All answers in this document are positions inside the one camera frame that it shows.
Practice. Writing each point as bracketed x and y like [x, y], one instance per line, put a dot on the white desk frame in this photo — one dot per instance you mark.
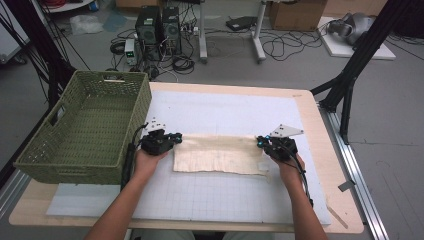
[202, 33]

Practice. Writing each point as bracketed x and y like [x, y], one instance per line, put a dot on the black metal stand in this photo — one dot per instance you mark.
[36, 40]
[363, 50]

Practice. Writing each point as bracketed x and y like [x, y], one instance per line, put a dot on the small grey power supply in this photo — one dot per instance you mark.
[130, 51]

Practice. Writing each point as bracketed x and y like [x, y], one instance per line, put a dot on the clear plastic bag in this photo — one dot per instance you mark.
[85, 25]

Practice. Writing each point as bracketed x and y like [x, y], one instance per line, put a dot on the person's right hand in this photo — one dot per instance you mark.
[290, 171]

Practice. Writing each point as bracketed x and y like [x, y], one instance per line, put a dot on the green woven basket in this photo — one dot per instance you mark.
[83, 133]

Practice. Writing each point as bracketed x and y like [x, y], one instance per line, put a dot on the aluminium rail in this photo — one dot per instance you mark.
[360, 186]

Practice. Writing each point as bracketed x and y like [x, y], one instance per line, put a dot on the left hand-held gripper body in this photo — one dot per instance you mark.
[156, 143]

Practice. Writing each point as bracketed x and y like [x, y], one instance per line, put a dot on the brown cardboard box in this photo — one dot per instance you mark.
[296, 15]

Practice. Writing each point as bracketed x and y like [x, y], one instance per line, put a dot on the person's left hand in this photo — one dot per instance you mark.
[148, 165]

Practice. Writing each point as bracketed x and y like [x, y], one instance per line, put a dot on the black flat device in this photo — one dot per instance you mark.
[240, 23]

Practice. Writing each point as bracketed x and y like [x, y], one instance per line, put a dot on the white floor board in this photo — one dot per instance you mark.
[340, 48]

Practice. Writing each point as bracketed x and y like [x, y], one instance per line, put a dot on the cream printed cloth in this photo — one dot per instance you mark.
[216, 155]

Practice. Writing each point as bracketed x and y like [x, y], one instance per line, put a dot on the black computer tower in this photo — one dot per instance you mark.
[148, 26]
[171, 30]

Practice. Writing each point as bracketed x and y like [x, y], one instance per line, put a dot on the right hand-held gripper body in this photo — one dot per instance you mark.
[281, 148]

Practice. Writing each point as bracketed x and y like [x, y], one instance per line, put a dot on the grey tape piece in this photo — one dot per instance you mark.
[346, 185]

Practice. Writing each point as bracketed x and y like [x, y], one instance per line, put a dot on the white grid mat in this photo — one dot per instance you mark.
[216, 110]

